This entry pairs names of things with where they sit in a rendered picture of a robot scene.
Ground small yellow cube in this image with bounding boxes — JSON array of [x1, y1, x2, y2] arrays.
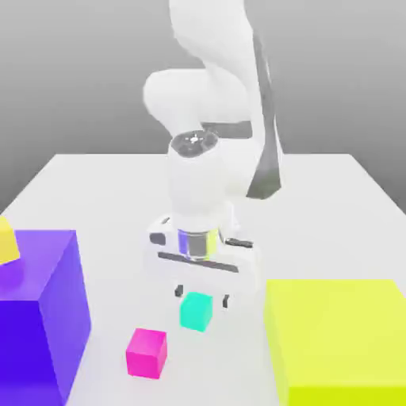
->
[[0, 215, 21, 266]]

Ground small magenta cube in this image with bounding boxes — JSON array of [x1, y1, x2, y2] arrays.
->
[[125, 327, 168, 381]]

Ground large purple box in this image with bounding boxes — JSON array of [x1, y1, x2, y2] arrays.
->
[[0, 229, 93, 406]]

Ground small teal cube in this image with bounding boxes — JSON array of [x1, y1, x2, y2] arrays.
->
[[178, 291, 214, 334]]

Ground large yellow box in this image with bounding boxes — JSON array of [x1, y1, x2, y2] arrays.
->
[[264, 278, 406, 406]]

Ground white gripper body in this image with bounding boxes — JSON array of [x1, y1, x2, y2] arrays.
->
[[143, 245, 262, 298]]

